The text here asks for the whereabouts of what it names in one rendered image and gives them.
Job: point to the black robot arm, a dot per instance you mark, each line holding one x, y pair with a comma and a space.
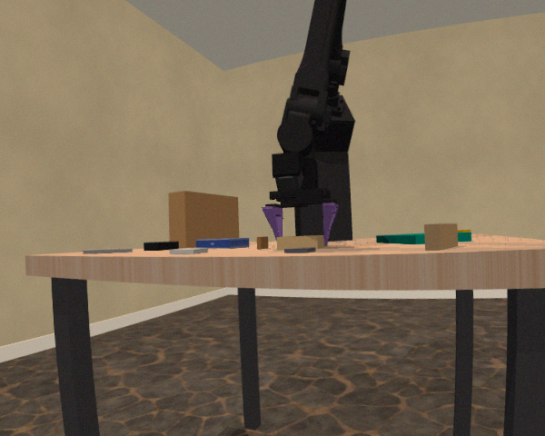
295, 134

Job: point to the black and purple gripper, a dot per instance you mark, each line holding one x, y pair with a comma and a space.
301, 198

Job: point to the blue and white flat box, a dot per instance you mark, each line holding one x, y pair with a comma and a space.
222, 244

